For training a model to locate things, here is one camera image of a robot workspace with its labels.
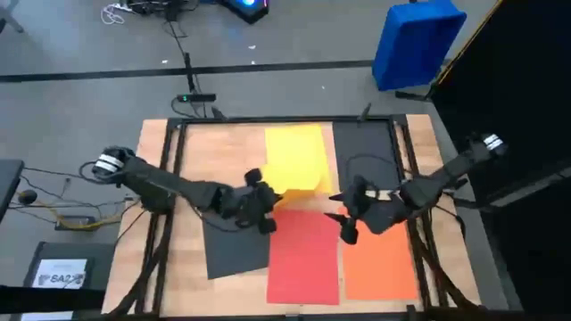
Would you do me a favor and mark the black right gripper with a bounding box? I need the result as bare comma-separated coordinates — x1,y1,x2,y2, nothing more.
323,176,374,226

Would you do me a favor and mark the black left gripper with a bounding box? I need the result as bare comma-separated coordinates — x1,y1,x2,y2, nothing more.
221,168,284,225

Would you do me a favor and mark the black paper sheet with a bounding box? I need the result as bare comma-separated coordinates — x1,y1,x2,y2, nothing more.
203,212,272,281
333,120,399,191

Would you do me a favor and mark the red paper sheet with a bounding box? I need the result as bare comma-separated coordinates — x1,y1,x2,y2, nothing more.
266,209,342,307

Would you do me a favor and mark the orange paper sheet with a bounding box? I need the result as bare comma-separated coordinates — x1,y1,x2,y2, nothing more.
341,207,420,301

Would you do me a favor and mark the black power strip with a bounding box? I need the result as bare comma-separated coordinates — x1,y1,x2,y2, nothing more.
177,92,218,103

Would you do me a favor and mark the blue plastic bin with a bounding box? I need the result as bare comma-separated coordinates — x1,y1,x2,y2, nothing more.
371,0,468,93

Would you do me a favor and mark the black case white label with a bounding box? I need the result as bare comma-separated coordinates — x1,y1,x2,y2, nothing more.
24,242,116,293

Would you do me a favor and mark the black device blue light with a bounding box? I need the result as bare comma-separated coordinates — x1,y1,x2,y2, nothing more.
218,0,271,24

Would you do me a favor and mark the black floor outlet box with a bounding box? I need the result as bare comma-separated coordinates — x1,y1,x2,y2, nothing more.
55,214,97,232

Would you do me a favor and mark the black partition panel yellow edge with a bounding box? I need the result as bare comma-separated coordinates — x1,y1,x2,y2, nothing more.
430,0,571,313

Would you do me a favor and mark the black electronics pile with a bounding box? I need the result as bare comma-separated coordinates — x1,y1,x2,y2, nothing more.
127,0,188,21

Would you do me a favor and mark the black round object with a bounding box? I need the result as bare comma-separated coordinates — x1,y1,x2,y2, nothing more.
17,189,39,206

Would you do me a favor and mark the black horizontal bar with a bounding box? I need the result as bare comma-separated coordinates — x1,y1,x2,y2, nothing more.
0,284,106,313

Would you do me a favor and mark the black desk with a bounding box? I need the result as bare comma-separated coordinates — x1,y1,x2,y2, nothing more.
0,159,26,222

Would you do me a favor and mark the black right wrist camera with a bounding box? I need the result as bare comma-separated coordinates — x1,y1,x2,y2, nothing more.
341,225,360,245

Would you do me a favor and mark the black metal table frame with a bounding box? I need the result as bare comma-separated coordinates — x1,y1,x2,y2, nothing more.
106,113,483,320

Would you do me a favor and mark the black floor cable strip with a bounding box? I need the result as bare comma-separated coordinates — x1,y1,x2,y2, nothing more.
0,60,376,84

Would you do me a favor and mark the black floor cable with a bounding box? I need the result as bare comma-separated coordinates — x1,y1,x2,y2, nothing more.
167,20,197,93

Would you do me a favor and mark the yellow floor cable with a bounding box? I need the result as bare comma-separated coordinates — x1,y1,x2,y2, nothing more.
35,200,144,231

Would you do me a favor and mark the white coiled cable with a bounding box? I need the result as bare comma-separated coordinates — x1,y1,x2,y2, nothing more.
100,2,133,26

